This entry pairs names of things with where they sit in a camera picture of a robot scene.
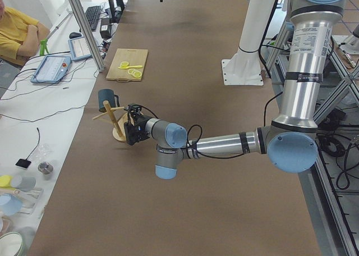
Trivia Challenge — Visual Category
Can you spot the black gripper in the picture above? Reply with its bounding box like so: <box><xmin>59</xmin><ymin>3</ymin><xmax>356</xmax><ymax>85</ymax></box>
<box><xmin>124</xmin><ymin>114</ymin><xmax>150</xmax><ymax>145</ymax></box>

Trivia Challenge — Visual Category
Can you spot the blue mug yellow inside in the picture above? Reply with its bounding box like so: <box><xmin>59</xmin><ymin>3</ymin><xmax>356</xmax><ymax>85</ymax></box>
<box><xmin>98</xmin><ymin>89</ymin><xmax>120</xmax><ymax>112</ymax></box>

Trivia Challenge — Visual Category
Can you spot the wooden cup storage rack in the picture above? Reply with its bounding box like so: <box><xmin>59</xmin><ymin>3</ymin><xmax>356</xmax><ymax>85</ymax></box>
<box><xmin>93</xmin><ymin>100</ymin><xmax>128</xmax><ymax>143</ymax></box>

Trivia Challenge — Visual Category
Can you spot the small steel cup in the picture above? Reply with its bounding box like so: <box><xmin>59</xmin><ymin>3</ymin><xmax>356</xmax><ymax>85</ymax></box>
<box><xmin>38</xmin><ymin>162</ymin><xmax>53</xmax><ymax>175</ymax></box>

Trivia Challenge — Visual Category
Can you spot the grey cup on tray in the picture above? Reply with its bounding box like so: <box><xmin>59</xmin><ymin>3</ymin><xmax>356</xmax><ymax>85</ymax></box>
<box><xmin>10</xmin><ymin>175</ymin><xmax>36</xmax><ymax>191</ymax></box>

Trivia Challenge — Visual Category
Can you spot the yellow cup on tray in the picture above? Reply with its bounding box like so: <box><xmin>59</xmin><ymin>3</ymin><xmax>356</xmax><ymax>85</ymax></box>
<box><xmin>0</xmin><ymin>175</ymin><xmax>12</xmax><ymax>188</ymax></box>

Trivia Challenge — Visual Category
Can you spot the light blue cup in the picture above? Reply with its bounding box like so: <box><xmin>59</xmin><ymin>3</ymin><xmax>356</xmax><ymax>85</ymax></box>
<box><xmin>0</xmin><ymin>194</ymin><xmax>22</xmax><ymax>216</ymax></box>

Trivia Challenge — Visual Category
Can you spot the lemon slice middle stack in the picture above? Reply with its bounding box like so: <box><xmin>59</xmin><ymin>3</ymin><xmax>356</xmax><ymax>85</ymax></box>
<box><xmin>131</xmin><ymin>70</ymin><xmax>141</xmax><ymax>78</ymax></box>

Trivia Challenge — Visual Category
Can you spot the yellow plastic knife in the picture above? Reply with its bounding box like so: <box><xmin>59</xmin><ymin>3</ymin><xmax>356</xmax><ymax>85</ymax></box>
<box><xmin>118</xmin><ymin>65</ymin><xmax>143</xmax><ymax>70</ymax></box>

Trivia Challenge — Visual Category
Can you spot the black power adapter box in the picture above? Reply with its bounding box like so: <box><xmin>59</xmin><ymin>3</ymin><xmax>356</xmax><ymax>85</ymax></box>
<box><xmin>100</xmin><ymin>18</ymin><xmax>112</xmax><ymax>39</ymax></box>

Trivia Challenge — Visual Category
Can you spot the lemon slice on knife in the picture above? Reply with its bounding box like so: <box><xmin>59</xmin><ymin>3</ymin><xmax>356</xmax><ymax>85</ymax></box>
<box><xmin>119</xmin><ymin>61</ymin><xmax>130</xmax><ymax>68</ymax></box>

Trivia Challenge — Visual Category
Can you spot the black keyboard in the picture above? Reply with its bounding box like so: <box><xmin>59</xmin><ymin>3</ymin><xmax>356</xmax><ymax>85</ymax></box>
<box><xmin>85</xmin><ymin>6</ymin><xmax>103</xmax><ymax>31</ymax></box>

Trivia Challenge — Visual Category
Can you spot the bamboo cutting board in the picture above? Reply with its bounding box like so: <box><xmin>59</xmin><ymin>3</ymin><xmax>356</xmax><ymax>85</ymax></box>
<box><xmin>106</xmin><ymin>48</ymin><xmax>148</xmax><ymax>82</ymax></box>

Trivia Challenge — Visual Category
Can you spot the black computer mouse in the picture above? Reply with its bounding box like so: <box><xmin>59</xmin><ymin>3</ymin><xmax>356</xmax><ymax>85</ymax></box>
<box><xmin>69</xmin><ymin>32</ymin><xmax>82</xmax><ymax>39</ymax></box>

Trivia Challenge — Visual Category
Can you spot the blue teach pendant far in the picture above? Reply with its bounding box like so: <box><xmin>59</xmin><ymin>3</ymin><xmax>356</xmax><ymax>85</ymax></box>
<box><xmin>68</xmin><ymin>36</ymin><xmax>92</xmax><ymax>61</ymax></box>

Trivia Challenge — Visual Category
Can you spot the blue teach pendant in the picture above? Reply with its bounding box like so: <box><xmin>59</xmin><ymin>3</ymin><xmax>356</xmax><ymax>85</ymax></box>
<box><xmin>68</xmin><ymin>36</ymin><xmax>92</xmax><ymax>61</ymax></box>
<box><xmin>30</xmin><ymin>55</ymin><xmax>72</xmax><ymax>84</ymax></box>

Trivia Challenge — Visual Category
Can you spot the blue teach pendant near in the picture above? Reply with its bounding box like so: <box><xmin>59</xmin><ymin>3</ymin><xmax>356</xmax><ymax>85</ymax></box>
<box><xmin>30</xmin><ymin>55</ymin><xmax>72</xmax><ymax>84</ymax></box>

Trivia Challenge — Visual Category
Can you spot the black flat sensor pad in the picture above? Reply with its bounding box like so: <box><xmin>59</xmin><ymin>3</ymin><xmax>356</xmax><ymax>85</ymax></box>
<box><xmin>15</xmin><ymin>158</ymin><xmax>31</xmax><ymax>169</ymax></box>

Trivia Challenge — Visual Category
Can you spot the green mini tripod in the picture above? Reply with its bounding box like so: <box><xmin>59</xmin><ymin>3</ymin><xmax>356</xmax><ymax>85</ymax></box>
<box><xmin>39</xmin><ymin>39</ymin><xmax>49</xmax><ymax>56</ymax></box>

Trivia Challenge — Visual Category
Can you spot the person in yellow shirt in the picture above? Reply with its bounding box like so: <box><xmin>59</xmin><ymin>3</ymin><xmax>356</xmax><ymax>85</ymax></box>
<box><xmin>1</xmin><ymin>1</ymin><xmax>50</xmax><ymax>67</ymax></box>

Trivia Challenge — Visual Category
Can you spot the green rimmed bowl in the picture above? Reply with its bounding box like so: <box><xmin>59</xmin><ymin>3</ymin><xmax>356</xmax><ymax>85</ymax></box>
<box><xmin>0</xmin><ymin>232</ymin><xmax>25</xmax><ymax>256</ymax></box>

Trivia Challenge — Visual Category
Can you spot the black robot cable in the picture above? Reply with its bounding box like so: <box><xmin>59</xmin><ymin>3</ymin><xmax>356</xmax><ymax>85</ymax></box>
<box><xmin>127</xmin><ymin>104</ymin><xmax>284</xmax><ymax>159</ymax></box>

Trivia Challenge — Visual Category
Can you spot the aluminium frame post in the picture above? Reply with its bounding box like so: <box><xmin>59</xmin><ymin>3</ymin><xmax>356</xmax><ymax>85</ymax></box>
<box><xmin>68</xmin><ymin>0</ymin><xmax>104</xmax><ymax>72</ymax></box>

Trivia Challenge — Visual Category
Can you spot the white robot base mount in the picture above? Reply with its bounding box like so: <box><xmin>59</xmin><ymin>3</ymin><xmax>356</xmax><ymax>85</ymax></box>
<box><xmin>222</xmin><ymin>0</ymin><xmax>278</xmax><ymax>86</ymax></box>

